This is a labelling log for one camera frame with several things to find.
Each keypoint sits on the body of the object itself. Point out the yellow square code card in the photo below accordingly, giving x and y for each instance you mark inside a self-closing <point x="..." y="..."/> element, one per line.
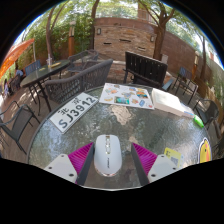
<point x="172" y="156"/>

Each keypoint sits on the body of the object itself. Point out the dark patio table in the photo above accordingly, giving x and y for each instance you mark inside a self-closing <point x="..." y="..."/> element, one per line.
<point x="40" y="74"/>

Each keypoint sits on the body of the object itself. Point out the grey wicker chair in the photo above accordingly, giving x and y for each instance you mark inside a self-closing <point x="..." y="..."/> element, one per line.
<point x="85" y="56"/>
<point x="80" y="81"/>

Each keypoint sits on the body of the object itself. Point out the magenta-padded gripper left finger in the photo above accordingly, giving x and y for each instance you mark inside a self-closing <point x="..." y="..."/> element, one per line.
<point x="80" y="158"/>

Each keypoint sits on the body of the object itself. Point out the dark slatted chair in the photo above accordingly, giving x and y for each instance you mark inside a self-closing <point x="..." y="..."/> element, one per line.
<point x="185" y="75"/>

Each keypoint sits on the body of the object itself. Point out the wooden lamp post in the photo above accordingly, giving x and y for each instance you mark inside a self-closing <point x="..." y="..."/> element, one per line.
<point x="72" y="41"/>
<point x="196" y="66"/>

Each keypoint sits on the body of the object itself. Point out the small green bar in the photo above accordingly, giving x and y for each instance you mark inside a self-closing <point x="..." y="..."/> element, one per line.
<point x="198" y="121"/>

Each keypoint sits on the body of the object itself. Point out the colourful picture sheet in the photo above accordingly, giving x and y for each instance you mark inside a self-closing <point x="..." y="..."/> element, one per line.
<point x="126" y="96"/>

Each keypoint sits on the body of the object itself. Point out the yellow duck-shaped mouse pad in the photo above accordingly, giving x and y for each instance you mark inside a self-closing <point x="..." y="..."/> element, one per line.
<point x="205" y="151"/>

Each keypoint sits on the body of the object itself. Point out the white computer mouse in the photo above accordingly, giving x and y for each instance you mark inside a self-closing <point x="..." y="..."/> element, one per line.
<point x="107" y="156"/>

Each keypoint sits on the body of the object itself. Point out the orange parasol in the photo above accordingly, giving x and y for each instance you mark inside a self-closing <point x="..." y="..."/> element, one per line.
<point x="15" y="55"/>

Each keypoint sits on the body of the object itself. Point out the black metal mesh chair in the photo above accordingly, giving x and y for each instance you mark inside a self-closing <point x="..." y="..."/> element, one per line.
<point x="219" y="145"/>
<point x="209" y="111"/>
<point x="20" y="121"/>

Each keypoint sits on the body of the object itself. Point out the person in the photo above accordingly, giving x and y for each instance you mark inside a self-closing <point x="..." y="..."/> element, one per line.
<point x="18" y="72"/>

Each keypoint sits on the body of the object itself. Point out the small pale blue book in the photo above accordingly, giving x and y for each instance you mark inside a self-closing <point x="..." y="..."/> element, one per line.
<point x="188" y="111"/>

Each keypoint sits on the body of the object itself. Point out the white licence plate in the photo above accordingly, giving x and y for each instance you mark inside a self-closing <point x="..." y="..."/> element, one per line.
<point x="73" y="112"/>

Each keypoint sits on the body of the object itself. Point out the blue-grey chair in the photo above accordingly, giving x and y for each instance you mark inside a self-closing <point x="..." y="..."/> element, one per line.
<point x="32" y="66"/>

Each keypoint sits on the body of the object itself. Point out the grey wall box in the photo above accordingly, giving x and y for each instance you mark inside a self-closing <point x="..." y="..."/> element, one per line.
<point x="164" y="58"/>

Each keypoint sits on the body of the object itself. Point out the black slatted chair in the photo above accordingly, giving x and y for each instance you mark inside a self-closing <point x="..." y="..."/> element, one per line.
<point x="146" y="68"/>

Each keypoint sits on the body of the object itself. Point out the black wall lantern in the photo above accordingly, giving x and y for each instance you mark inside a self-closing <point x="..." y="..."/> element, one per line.
<point x="152" y="38"/>
<point x="98" y="31"/>

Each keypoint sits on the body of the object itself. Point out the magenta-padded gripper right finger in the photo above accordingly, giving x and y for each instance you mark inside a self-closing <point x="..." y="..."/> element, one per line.
<point x="146" y="159"/>

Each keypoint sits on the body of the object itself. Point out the large tree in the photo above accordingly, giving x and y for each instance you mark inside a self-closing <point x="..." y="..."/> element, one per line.
<point x="159" y="43"/>

